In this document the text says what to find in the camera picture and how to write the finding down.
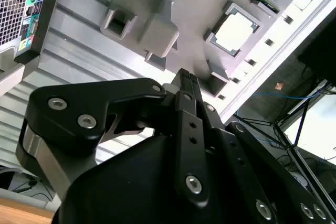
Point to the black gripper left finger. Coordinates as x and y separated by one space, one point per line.
65 113

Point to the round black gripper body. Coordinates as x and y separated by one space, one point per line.
131 195

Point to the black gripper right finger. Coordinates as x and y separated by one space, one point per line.
262 171

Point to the square silver CPU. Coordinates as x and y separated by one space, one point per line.
233 32

